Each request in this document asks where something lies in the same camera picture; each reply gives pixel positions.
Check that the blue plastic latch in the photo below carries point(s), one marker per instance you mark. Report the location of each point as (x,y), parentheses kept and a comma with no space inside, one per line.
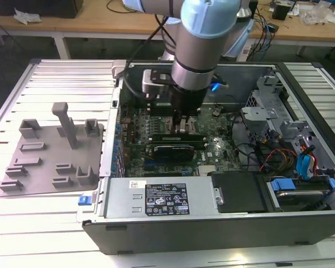
(83,201)

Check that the small black box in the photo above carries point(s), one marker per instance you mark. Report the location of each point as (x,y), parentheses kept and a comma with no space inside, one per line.
(280,11)

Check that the silver power supply unit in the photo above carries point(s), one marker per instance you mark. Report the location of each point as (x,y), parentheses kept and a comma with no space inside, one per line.
(123,201)

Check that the clear plastic bags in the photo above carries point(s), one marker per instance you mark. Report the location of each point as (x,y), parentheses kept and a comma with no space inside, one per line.
(318,14)

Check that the installed RAM stick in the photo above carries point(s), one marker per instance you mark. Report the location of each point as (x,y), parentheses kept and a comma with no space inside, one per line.
(163,105)

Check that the hard disk in blue carrier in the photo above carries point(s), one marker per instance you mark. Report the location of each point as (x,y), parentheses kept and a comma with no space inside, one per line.
(296,195)

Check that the black RAM slot bank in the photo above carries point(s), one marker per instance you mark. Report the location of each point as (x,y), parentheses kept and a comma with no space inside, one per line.
(162,111)
(178,144)

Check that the silver chipset heatsink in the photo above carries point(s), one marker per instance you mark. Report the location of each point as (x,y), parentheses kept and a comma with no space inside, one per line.
(207,169)

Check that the coin battery holder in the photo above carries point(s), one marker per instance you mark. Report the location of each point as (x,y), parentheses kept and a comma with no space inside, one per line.
(217,111)

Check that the crumpled white plastic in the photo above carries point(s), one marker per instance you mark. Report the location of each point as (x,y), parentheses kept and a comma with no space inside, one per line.
(26,15)

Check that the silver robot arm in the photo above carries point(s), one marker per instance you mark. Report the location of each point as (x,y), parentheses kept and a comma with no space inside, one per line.
(201,36)

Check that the green motherboard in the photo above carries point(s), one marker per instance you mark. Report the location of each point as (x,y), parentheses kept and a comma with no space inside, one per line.
(226,156)

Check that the pale grey plastic bracket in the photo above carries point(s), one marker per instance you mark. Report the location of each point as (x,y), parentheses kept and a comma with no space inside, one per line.
(118,68)

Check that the CPU socket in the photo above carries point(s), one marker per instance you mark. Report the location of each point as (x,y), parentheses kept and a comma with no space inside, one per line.
(167,125)

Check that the black open PC case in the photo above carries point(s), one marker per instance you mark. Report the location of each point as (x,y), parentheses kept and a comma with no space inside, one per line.
(212,237)

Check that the black plastic shroud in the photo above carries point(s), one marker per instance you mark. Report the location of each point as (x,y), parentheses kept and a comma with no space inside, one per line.
(237,192)

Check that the green RAM stick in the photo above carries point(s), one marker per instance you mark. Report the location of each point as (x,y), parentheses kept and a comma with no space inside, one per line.
(167,137)

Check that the black graphics card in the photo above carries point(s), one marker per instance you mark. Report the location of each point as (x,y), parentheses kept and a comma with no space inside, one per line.
(173,153)

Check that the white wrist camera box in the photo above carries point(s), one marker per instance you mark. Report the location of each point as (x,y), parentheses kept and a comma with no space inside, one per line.
(153,83)

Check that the large black box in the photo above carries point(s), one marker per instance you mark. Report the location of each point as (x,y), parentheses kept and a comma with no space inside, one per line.
(39,7)

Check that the grey parts rack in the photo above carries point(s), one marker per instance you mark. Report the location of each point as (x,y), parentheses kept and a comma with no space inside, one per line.
(58,156)

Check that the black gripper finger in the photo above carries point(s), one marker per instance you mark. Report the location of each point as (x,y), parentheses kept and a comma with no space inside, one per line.
(187,124)
(177,121)

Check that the small black device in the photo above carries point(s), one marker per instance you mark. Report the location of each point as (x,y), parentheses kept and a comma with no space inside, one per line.
(273,28)

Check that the metal disk bay cage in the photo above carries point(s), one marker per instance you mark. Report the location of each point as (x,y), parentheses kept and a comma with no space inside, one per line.
(257,117)

